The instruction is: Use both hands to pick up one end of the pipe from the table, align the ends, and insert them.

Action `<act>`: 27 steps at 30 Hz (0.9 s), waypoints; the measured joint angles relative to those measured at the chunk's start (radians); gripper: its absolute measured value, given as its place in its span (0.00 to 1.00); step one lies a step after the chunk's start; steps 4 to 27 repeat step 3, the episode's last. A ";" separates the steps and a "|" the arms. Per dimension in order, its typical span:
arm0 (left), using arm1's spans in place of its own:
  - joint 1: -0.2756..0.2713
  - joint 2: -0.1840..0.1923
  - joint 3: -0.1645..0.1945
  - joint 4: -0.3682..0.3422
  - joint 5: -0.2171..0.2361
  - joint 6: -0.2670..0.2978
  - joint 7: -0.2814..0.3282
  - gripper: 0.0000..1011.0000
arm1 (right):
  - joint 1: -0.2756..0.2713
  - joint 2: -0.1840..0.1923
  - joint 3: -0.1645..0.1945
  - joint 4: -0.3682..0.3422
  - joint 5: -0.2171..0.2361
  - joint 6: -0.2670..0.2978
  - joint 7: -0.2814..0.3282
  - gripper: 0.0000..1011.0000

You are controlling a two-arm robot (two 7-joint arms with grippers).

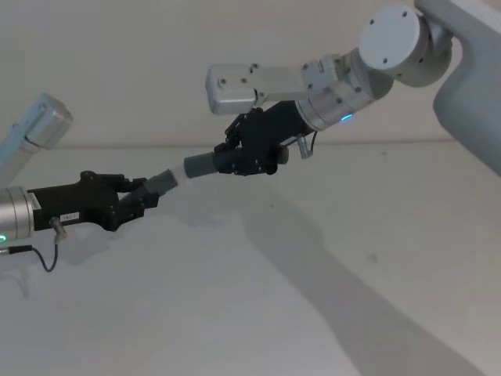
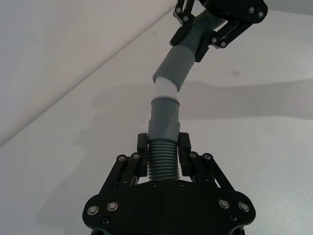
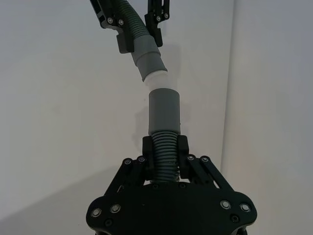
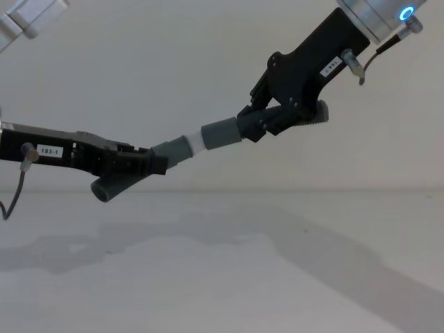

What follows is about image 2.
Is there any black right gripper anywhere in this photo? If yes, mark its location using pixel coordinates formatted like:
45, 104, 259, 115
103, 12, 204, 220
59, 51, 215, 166
170, 0, 268, 63

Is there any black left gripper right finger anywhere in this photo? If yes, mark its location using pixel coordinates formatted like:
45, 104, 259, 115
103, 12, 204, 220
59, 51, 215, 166
178, 132, 233, 191

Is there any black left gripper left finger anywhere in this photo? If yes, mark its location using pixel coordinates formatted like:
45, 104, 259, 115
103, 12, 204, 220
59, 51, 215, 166
103, 133, 150, 193

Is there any grey corrugated hose with cuff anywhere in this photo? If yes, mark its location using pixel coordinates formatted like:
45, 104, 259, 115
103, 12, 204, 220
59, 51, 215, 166
152, 10, 224, 94
146, 96, 182, 182

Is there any white plastic connector tube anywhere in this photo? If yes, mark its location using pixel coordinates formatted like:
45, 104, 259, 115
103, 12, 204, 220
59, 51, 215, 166
154, 76, 179, 100

